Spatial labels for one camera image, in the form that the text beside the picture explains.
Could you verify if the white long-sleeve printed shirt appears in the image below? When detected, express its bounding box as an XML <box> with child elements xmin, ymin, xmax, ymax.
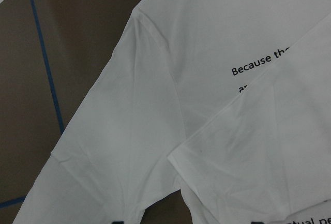
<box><xmin>14</xmin><ymin>0</ymin><xmax>330</xmax><ymax>223</ymax></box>

